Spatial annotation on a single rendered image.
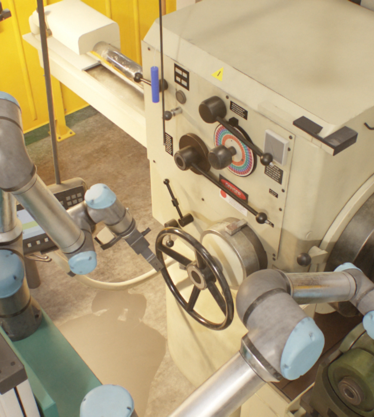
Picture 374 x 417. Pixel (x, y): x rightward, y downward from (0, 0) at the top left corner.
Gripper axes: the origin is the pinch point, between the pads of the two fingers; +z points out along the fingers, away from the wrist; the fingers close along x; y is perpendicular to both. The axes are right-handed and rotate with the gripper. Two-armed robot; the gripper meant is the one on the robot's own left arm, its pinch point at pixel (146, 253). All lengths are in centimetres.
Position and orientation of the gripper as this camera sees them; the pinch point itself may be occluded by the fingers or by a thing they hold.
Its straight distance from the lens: 195.3
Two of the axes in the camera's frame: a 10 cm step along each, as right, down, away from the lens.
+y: 7.5, -6.5, 1.1
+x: -5.2, -4.9, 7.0
